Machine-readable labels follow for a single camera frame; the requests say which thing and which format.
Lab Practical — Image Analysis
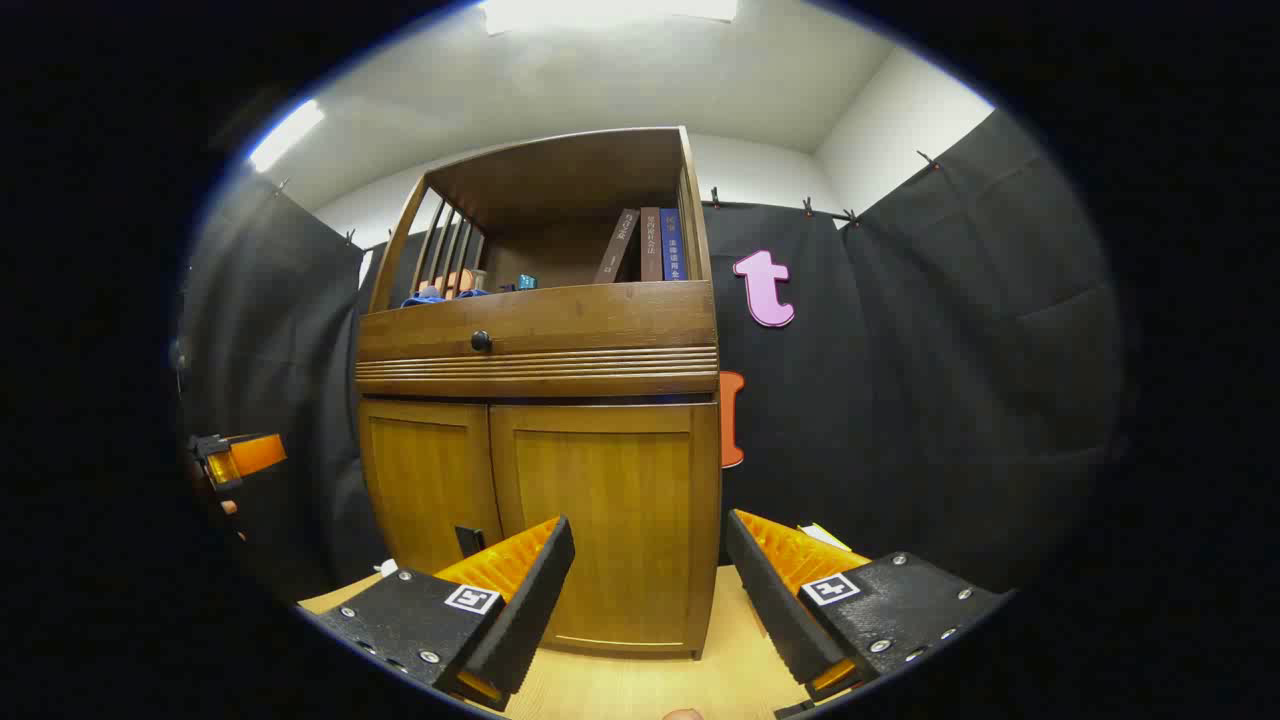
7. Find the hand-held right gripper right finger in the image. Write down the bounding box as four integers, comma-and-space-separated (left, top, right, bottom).
725, 509, 1009, 703

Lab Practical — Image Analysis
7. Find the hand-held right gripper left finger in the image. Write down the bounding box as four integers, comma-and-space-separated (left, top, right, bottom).
310, 515, 577, 713

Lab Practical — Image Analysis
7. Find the wooden cabinet door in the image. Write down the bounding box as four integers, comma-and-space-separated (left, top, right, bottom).
358, 398, 504, 579
488, 403, 721, 657

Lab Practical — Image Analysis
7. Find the wooden double-door shoe cabinet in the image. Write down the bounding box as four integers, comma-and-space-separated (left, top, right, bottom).
355, 126, 723, 661

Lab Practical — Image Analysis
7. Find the wooden cabinet drawer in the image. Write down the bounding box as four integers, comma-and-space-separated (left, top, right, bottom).
355, 281, 720, 399

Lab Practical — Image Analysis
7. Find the blue cloth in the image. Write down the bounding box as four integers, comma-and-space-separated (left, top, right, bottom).
402, 286, 491, 308

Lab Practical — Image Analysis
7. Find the black backdrop cloth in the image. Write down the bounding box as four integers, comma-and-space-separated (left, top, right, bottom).
180, 108, 1131, 601

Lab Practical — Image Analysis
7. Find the ceiling light panel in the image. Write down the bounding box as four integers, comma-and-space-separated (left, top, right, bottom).
248, 98, 327, 173
480, 0, 741, 37

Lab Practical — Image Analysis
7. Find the blue book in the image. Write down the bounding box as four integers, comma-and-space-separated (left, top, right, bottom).
660, 208, 692, 282

